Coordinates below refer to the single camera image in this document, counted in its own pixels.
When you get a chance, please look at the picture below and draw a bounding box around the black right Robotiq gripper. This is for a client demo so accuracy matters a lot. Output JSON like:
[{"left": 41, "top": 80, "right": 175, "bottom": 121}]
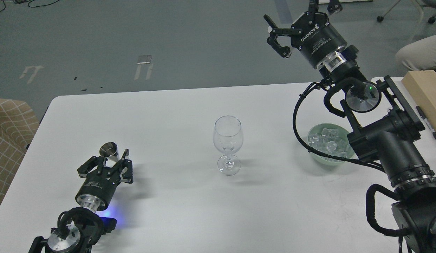
[{"left": 263, "top": 0, "right": 348, "bottom": 70}]

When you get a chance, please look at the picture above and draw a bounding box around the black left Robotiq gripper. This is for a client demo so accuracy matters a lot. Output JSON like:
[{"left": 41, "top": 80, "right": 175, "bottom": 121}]
[{"left": 75, "top": 149, "right": 134, "bottom": 212}]

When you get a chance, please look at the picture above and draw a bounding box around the steel double jigger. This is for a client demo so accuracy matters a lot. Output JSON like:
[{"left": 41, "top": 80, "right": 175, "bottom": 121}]
[{"left": 99, "top": 142, "right": 119, "bottom": 162}]

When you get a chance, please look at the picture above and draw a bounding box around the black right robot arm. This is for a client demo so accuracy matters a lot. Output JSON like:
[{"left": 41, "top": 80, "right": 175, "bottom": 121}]
[{"left": 264, "top": 0, "right": 436, "bottom": 253}]

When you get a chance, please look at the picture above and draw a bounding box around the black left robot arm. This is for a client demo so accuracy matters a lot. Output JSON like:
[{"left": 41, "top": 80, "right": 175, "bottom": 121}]
[{"left": 29, "top": 148, "right": 134, "bottom": 253}]

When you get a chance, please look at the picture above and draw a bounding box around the green bowl of ice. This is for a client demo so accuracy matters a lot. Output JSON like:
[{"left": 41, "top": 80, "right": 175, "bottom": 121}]
[{"left": 307, "top": 123, "right": 355, "bottom": 158}]

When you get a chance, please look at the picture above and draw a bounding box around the clear wine glass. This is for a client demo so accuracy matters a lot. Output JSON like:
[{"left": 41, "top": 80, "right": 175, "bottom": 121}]
[{"left": 213, "top": 115, "right": 243, "bottom": 176}]

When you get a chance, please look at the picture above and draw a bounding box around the beige checked cloth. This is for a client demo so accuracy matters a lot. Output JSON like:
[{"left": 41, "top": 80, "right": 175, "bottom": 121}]
[{"left": 0, "top": 98, "right": 40, "bottom": 205}]

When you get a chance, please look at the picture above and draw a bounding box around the office chair base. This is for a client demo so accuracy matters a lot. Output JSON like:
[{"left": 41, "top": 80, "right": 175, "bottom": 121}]
[{"left": 376, "top": 0, "right": 436, "bottom": 24}]

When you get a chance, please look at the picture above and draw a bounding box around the black marker pen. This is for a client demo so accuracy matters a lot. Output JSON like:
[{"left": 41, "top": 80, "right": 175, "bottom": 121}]
[{"left": 416, "top": 106, "right": 436, "bottom": 140}]

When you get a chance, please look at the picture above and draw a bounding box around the black floor cable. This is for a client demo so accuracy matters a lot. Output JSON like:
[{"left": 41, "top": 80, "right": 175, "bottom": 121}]
[{"left": 0, "top": 0, "right": 60, "bottom": 15}]

